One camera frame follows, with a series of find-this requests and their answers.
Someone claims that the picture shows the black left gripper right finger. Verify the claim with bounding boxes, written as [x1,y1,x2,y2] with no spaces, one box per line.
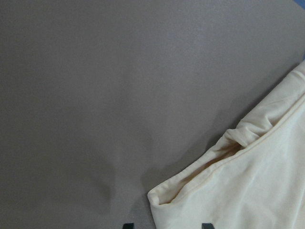
[202,223,214,229]

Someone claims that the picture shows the cream long-sleeve printed shirt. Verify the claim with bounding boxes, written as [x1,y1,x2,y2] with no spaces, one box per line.
[147,63,305,229]

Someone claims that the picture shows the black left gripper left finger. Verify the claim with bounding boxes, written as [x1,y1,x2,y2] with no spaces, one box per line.
[122,223,134,229]

